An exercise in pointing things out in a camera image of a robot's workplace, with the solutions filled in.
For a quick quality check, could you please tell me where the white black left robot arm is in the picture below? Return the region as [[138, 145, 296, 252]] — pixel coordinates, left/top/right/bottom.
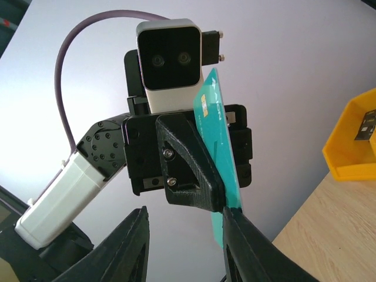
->
[[1, 27, 252, 281]]

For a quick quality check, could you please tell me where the teal green card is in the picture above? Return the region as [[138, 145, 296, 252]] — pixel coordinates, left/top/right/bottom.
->
[[192, 67, 244, 250]]

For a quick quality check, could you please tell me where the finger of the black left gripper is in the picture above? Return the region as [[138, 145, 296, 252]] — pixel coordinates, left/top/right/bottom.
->
[[156, 113, 226, 212]]

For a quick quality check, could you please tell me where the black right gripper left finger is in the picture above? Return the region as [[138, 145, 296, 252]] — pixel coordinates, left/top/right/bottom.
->
[[55, 206, 150, 282]]

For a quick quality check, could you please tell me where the yellow three-compartment bin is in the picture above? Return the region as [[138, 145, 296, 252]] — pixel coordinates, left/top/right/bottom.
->
[[323, 89, 375, 181]]

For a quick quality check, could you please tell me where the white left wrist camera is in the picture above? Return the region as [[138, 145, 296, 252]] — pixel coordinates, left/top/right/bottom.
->
[[136, 18, 203, 113]]

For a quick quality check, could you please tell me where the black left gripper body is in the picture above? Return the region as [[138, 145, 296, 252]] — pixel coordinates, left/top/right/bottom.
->
[[123, 49, 253, 195]]

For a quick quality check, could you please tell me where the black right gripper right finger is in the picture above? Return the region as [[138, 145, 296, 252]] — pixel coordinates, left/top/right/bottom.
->
[[223, 207, 317, 282]]

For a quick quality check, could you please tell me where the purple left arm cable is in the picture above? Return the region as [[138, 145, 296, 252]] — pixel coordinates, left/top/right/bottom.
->
[[55, 9, 168, 152]]

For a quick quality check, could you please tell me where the black card stack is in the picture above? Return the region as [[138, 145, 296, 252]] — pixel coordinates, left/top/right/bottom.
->
[[355, 109, 375, 140]]

